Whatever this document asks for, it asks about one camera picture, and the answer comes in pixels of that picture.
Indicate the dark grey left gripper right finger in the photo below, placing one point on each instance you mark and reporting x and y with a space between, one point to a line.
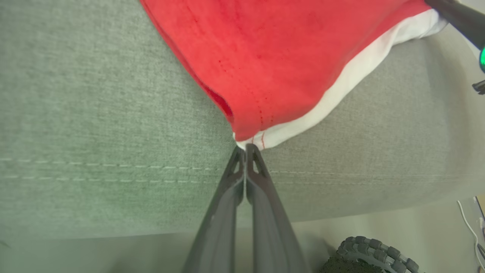
271 227

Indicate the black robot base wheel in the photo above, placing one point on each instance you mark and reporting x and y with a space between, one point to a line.
379 252

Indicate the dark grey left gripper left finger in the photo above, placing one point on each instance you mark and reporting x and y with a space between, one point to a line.
219 227

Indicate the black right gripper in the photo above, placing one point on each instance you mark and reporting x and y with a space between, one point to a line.
482 58

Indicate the red shorts white trim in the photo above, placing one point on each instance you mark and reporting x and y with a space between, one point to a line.
284 57

